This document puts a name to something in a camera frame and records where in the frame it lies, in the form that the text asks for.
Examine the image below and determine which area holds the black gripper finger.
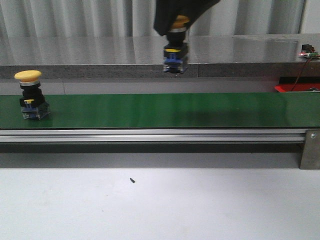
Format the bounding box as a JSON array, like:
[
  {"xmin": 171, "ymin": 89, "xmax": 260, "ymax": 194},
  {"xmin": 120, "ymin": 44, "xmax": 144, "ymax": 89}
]
[
  {"xmin": 184, "ymin": 0, "xmax": 220, "ymax": 28},
  {"xmin": 153, "ymin": 0, "xmax": 190, "ymax": 36}
]

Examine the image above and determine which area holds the yellow mushroom push button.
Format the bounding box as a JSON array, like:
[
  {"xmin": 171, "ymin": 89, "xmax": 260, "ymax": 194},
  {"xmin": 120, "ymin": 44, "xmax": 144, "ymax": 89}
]
[
  {"xmin": 163, "ymin": 15, "xmax": 190, "ymax": 74},
  {"xmin": 14, "ymin": 70, "xmax": 50, "ymax": 120}
]

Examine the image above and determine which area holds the grey stone shelf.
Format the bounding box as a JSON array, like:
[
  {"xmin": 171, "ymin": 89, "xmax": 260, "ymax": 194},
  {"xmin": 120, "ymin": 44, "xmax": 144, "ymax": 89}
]
[{"xmin": 0, "ymin": 33, "xmax": 320, "ymax": 79}]

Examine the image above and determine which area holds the small green circuit board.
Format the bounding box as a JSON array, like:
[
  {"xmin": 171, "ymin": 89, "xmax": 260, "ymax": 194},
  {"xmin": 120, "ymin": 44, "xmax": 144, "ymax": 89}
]
[{"xmin": 298, "ymin": 44, "xmax": 320, "ymax": 59}]

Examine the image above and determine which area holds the red plastic bin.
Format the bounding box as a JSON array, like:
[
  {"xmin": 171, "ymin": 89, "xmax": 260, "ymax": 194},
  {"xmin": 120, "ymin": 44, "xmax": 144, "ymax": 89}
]
[{"xmin": 274, "ymin": 76, "xmax": 320, "ymax": 93}]

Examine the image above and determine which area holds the green conveyor belt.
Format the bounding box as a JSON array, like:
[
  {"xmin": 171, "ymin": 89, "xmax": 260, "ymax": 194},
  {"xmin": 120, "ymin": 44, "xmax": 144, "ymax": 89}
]
[{"xmin": 0, "ymin": 92, "xmax": 320, "ymax": 129}]

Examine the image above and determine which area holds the grey pleated curtain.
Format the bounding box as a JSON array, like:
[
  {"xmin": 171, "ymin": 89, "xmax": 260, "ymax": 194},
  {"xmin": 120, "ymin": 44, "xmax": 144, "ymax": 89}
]
[{"xmin": 0, "ymin": 0, "xmax": 306, "ymax": 38}]

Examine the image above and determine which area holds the thin brown cable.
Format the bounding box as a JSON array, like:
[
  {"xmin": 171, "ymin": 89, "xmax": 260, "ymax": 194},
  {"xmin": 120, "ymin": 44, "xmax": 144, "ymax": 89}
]
[{"xmin": 290, "ymin": 56, "xmax": 312, "ymax": 93}]

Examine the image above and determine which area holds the metal conveyor support bracket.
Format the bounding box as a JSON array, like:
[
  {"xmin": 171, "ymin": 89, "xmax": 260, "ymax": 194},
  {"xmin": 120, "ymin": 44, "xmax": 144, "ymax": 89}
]
[{"xmin": 299, "ymin": 129, "xmax": 320, "ymax": 170}]

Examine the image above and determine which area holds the aluminium conveyor frame rail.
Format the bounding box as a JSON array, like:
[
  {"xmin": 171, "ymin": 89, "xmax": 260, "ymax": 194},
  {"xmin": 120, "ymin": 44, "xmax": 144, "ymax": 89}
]
[{"xmin": 0, "ymin": 128, "xmax": 307, "ymax": 144}]

